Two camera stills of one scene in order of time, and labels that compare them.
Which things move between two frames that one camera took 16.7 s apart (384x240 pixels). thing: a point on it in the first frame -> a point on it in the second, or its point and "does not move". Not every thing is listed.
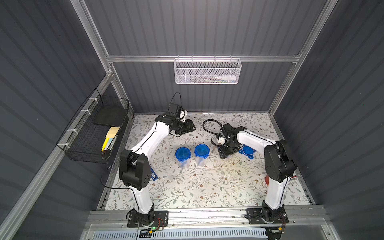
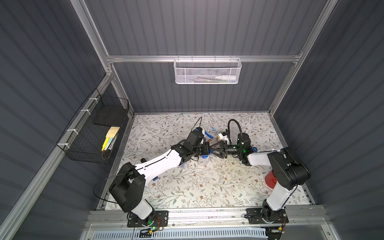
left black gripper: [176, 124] -> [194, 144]
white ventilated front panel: [181, 234] does not move
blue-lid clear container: [202, 152] does not move
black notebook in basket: [111, 115] does not move
